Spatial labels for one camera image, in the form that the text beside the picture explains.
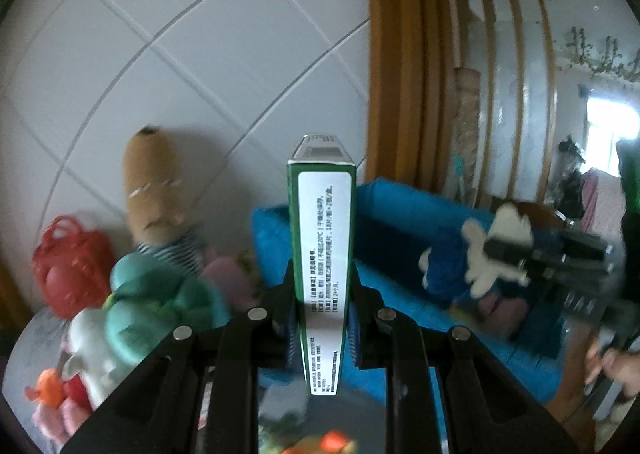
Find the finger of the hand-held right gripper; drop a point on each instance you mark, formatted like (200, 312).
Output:
(505, 251)

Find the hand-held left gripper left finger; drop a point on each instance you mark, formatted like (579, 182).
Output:
(289, 334)

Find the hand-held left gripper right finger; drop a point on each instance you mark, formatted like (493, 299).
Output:
(354, 334)

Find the blue white plush toy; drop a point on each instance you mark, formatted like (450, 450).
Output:
(445, 261)

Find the green white carton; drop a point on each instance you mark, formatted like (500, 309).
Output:
(320, 259)

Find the blue plastic crate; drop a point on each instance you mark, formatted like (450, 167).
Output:
(390, 244)

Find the person's right hand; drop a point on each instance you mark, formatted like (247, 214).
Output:
(620, 371)

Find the orange green plush toy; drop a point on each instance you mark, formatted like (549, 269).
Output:
(330, 441)

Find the teal plush toy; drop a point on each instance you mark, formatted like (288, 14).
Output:
(150, 304)

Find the wooden slatted screen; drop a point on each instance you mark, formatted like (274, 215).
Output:
(505, 84)

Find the tall brown plush toy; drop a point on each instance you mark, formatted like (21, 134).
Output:
(150, 184)

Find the red plush toy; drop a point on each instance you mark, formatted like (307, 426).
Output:
(75, 389)

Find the red bear-shaped case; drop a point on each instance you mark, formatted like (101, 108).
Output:
(70, 269)

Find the pink pig plush toy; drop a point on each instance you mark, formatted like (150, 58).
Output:
(55, 421)

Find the wooden wall trim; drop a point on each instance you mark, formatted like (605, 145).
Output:
(405, 59)

